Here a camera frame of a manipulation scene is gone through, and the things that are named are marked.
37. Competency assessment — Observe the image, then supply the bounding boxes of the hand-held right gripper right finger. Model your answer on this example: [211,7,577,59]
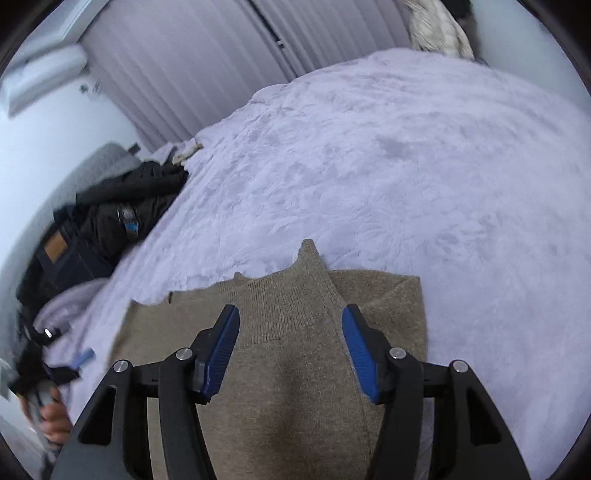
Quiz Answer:
[342,304,532,480]

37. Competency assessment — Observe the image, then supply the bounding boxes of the small white cloth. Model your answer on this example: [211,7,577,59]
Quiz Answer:
[172,141,204,167]

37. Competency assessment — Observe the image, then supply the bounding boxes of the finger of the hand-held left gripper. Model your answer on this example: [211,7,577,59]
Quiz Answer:
[69,348,96,372]

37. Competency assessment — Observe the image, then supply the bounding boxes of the black jacket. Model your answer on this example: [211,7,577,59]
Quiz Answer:
[76,159,190,260]

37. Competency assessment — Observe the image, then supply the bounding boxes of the white air conditioner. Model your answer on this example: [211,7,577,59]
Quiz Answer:
[0,44,88,117]

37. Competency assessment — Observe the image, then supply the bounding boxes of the white puffer jacket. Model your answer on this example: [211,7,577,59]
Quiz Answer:
[405,0,476,61]

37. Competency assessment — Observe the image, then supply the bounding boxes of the pale pleated curtain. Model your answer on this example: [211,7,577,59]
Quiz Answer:
[81,0,413,154]

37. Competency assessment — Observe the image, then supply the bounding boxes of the lavender fleece blanket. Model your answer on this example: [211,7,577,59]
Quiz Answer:
[32,46,591,480]

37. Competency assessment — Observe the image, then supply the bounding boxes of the dark blue jeans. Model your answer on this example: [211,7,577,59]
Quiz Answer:
[33,217,117,297]

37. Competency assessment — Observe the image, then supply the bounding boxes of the person's left hand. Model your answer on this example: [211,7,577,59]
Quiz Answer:
[21,387,73,445]

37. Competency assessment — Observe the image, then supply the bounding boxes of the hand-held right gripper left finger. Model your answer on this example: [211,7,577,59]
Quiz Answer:
[50,304,241,480]

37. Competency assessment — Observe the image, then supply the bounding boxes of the grey headboard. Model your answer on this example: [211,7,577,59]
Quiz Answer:
[46,142,141,217]

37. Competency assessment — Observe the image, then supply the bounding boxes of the brown knit sweater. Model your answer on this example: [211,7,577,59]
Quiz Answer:
[108,239,428,480]

